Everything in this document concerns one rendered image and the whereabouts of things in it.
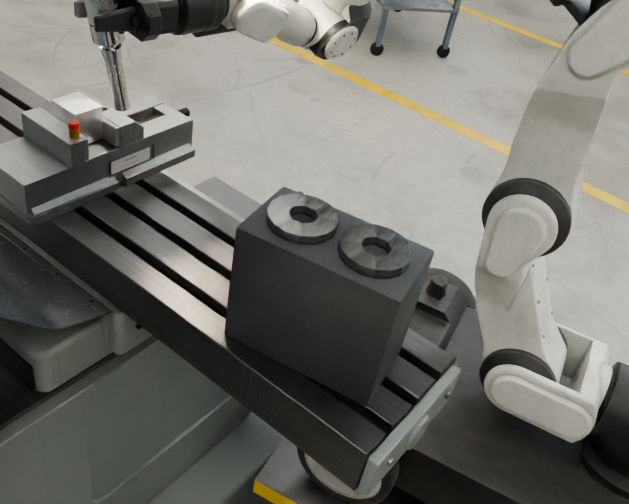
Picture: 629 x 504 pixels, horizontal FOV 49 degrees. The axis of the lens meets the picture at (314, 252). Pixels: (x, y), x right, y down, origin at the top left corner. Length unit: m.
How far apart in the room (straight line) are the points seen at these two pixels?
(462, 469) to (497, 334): 0.26
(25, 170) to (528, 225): 0.78
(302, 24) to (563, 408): 0.83
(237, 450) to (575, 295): 1.60
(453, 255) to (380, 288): 2.03
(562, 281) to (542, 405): 1.59
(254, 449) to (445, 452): 0.55
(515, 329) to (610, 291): 1.68
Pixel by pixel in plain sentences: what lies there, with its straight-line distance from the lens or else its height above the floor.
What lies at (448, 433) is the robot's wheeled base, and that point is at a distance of 1.40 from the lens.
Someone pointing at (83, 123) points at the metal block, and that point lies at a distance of 1.18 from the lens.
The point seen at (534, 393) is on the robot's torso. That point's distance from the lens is 1.35.
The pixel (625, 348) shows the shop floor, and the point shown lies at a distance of 2.75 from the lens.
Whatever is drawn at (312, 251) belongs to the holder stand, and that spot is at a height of 1.11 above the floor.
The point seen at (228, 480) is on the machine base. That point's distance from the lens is 1.69.
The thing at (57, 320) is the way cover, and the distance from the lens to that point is 1.06.
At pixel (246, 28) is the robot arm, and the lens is 1.16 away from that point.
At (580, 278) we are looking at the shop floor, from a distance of 2.98.
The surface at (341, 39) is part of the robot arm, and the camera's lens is 1.34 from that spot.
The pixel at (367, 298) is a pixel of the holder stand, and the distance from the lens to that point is 0.80.
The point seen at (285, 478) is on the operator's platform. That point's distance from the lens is 1.47.
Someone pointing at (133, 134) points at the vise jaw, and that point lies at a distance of 1.21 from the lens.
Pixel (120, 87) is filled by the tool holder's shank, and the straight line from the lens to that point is 1.11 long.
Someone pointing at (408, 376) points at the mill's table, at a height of 0.93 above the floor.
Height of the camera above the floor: 1.62
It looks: 38 degrees down
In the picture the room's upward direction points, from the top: 12 degrees clockwise
